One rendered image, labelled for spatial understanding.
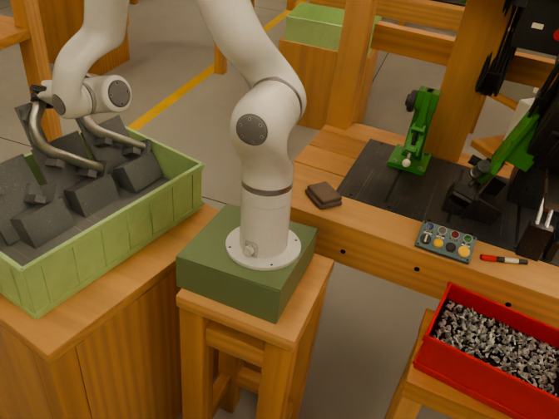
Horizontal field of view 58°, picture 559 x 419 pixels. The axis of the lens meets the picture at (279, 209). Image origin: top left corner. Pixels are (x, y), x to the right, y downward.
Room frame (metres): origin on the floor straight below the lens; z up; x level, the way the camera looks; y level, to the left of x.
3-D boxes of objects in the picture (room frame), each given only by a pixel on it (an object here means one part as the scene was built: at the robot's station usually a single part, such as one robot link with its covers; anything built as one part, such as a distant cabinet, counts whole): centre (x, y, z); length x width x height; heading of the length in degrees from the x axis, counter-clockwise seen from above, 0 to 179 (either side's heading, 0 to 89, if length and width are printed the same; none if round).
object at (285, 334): (0.96, 0.03, 0.83); 0.32 x 0.32 x 0.04; 72
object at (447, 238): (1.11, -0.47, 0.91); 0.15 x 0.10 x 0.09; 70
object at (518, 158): (1.30, -0.66, 1.17); 0.13 x 0.12 x 0.20; 70
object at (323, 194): (1.28, -0.13, 0.91); 0.10 x 0.08 x 0.03; 30
